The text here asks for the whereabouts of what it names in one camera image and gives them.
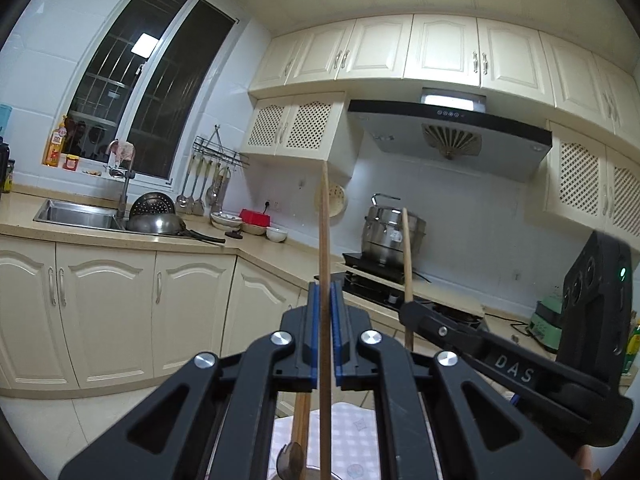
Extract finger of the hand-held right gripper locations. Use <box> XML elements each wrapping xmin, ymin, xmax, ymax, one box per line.
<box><xmin>398</xmin><ymin>300</ymin><xmax>547</xmax><ymax>397</ymax></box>

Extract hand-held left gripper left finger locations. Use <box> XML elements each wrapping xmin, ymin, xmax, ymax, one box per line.
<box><xmin>59</xmin><ymin>282</ymin><xmax>322</xmax><ymax>480</ymax></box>

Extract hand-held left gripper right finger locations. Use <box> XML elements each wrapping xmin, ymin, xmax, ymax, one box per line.
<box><xmin>332</xmin><ymin>282</ymin><xmax>587</xmax><ymax>480</ymax></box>

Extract long wooden chopstick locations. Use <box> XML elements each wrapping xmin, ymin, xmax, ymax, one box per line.
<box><xmin>402</xmin><ymin>207</ymin><xmax>415</xmax><ymax>352</ymax></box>
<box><xmin>319</xmin><ymin>160</ymin><xmax>334</xmax><ymax>480</ymax></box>

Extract person's right hand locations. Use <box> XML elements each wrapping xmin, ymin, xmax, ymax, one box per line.
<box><xmin>574</xmin><ymin>447</ymin><xmax>596</xmax><ymax>480</ymax></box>

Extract green kitchen appliance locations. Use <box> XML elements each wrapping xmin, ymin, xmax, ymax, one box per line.
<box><xmin>528</xmin><ymin>295</ymin><xmax>566</xmax><ymax>354</ymax></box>

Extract black gas stove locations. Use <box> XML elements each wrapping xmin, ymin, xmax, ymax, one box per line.
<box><xmin>313</xmin><ymin>270</ymin><xmax>489</xmax><ymax>332</ymax></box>

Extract black induction cooker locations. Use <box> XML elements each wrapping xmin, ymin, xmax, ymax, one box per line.
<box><xmin>341</xmin><ymin>251</ymin><xmax>406</xmax><ymax>284</ymax></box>

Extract checkered tablecloth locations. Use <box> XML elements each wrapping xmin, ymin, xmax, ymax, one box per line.
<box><xmin>210</xmin><ymin>402</ymin><xmax>432</xmax><ymax>480</ymax></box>

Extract steel stock pot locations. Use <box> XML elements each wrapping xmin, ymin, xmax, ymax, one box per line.
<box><xmin>360</xmin><ymin>193</ymin><xmax>427</xmax><ymax>266</ymax></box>

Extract red box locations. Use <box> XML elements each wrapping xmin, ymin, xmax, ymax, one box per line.
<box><xmin>239</xmin><ymin>208</ymin><xmax>272</xmax><ymax>229</ymax></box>

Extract round woven trivet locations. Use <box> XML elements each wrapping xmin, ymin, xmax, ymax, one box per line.
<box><xmin>313</xmin><ymin>183</ymin><xmax>348</xmax><ymax>219</ymax></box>

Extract stacked bowls with red box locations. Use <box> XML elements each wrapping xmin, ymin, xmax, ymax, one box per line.
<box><xmin>209</xmin><ymin>211</ymin><xmax>244</xmax><ymax>232</ymax></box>

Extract cream lattice-door cabinet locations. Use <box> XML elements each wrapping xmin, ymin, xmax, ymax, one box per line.
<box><xmin>529</xmin><ymin>120</ymin><xmax>640</xmax><ymax>252</ymax></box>
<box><xmin>239</xmin><ymin>92</ymin><xmax>364</xmax><ymax>181</ymax></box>

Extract hanging steel skimmer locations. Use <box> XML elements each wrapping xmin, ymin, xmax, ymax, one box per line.
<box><xmin>205</xmin><ymin>162</ymin><xmax>230</xmax><ymax>213</ymax></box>

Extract hanging steel spatula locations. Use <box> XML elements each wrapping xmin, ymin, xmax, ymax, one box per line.
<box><xmin>193</xmin><ymin>160</ymin><xmax>209</xmax><ymax>217</ymax></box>

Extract black glass range hood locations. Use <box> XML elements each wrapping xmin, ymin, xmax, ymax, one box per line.
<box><xmin>347</xmin><ymin>87</ymin><xmax>553</xmax><ymax>184</ymax></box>

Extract cream lower cabinets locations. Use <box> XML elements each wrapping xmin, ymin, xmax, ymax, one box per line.
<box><xmin>0</xmin><ymin>234</ymin><xmax>312</xmax><ymax>397</ymax></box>

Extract cream cabinets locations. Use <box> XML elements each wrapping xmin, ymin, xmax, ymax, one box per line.
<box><xmin>248</xmin><ymin>13</ymin><xmax>640</xmax><ymax>137</ymax></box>
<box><xmin>0</xmin><ymin>234</ymin><xmax>312</xmax><ymax>397</ymax></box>

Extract steel colander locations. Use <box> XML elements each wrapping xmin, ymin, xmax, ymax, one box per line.
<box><xmin>128</xmin><ymin>192</ymin><xmax>176</xmax><ymax>219</ymax></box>

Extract steel faucet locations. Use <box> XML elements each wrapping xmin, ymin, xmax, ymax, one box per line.
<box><xmin>108</xmin><ymin>167</ymin><xmax>137</xmax><ymax>221</ymax></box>

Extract pink cloth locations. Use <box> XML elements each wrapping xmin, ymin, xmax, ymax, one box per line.
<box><xmin>110</xmin><ymin>140</ymin><xmax>136</xmax><ymax>167</ymax></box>

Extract steel sink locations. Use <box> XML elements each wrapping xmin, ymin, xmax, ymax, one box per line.
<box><xmin>33</xmin><ymin>198</ymin><xmax>127</xmax><ymax>231</ymax></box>

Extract cream upper cabinets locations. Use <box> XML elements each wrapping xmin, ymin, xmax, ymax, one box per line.
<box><xmin>248</xmin><ymin>13</ymin><xmax>640</xmax><ymax>137</ymax></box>

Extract sliding kitchen window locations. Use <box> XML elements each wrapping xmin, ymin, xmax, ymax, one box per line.
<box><xmin>42</xmin><ymin>0</ymin><xmax>242</xmax><ymax>187</ymax></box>

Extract yellow oil bottle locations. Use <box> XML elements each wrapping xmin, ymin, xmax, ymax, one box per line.
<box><xmin>43</xmin><ymin>115</ymin><xmax>69</xmax><ymax>167</ymax></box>

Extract dark bottle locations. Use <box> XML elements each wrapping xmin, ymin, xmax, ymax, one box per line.
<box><xmin>0</xmin><ymin>142</ymin><xmax>16</xmax><ymax>194</ymax></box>

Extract wooden utensil handle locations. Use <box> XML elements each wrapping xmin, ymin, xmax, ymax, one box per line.
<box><xmin>291</xmin><ymin>393</ymin><xmax>313</xmax><ymax>462</ymax></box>

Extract black power cable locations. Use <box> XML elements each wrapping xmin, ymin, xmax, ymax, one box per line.
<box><xmin>480</xmin><ymin>310</ymin><xmax>537</xmax><ymax>337</ymax></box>

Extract steel wok with black handle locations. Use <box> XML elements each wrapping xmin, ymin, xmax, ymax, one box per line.
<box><xmin>124</xmin><ymin>213</ymin><xmax>227</xmax><ymax>245</ymax></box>

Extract wire wall utensil rack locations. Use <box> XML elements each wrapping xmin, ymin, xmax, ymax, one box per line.
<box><xmin>192</xmin><ymin>124</ymin><xmax>251</xmax><ymax>169</ymax></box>

